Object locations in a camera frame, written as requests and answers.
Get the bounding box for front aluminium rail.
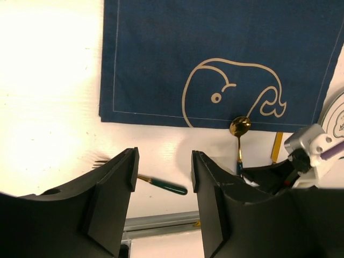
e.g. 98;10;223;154
124;211;199;232

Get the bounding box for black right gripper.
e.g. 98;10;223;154
241;155;311;195

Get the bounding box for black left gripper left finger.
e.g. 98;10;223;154
1;148;139;257

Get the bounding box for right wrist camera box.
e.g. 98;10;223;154
284;124;325;154

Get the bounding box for gold knife green handle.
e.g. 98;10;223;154
270;132;283;164

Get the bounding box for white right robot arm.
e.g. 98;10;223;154
241;130;343;195

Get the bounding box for blue whale placemat cloth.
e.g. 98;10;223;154
99;1;343;132

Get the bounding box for gold spoon green handle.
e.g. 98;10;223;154
229;116;251;175

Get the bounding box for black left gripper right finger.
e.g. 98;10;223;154
191;151;343;257

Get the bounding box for gold fork green handle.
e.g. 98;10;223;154
92;160;188;196

